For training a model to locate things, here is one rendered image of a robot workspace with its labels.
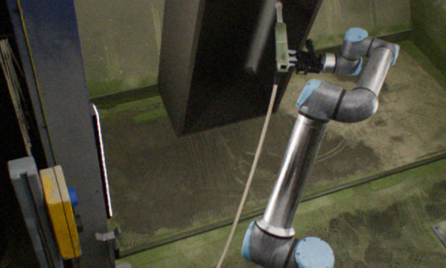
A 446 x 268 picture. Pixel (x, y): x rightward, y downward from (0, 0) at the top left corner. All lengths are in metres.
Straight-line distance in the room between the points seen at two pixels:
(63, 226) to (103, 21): 2.32
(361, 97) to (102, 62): 2.08
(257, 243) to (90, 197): 0.69
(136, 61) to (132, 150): 0.60
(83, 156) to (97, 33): 1.66
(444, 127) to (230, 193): 1.60
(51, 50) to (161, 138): 1.90
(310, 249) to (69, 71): 1.05
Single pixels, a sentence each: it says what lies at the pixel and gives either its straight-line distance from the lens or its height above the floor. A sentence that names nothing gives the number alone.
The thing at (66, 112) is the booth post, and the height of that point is 1.33.
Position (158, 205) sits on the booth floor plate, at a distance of 3.21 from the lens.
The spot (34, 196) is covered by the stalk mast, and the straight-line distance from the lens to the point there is 1.40.
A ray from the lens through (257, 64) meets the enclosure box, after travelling 3.26.
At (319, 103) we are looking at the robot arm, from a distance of 1.94.
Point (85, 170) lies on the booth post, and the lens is 2.15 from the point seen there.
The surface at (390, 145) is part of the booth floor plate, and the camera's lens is 3.78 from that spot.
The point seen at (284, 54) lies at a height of 1.19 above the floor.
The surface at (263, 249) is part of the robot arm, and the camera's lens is 2.10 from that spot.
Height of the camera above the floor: 2.65
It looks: 47 degrees down
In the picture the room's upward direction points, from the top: 6 degrees clockwise
